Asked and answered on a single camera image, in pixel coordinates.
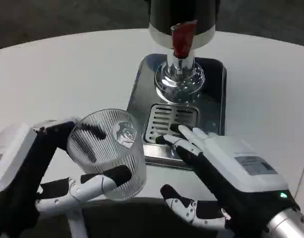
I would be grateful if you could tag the black drink dispenser chrome stand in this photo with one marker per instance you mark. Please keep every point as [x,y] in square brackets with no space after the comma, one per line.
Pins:
[167,15]

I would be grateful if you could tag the slotted steel drip grid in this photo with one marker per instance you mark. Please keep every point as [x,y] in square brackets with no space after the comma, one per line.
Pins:
[164,116]

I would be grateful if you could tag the red tap lever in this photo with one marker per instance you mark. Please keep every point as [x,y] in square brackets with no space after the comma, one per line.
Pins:
[183,37]

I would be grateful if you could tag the steel drip tray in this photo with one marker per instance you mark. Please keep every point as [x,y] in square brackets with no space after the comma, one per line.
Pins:
[214,99]

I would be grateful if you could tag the clear ribbed glass cup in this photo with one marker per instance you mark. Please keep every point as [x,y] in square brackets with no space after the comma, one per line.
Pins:
[122,156]

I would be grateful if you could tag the white table leg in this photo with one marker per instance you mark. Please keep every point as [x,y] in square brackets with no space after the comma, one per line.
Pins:
[77,225]

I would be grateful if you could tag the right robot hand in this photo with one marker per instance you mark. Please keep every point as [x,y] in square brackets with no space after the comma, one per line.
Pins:
[231,163]

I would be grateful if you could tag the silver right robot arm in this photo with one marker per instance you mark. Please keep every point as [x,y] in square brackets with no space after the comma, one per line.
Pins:
[285,225]

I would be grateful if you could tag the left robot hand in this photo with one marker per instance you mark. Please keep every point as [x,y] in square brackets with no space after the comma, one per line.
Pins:
[15,158]

